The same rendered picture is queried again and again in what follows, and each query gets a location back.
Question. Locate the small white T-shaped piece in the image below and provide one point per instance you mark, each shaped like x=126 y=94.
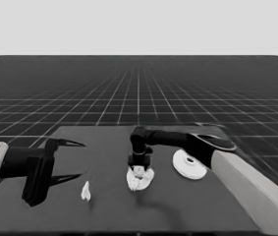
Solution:
x=85 y=194

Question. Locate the white round carrier with pins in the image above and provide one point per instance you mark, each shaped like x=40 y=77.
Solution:
x=143 y=186

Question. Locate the large thick white disc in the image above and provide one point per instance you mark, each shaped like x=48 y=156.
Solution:
x=184 y=167

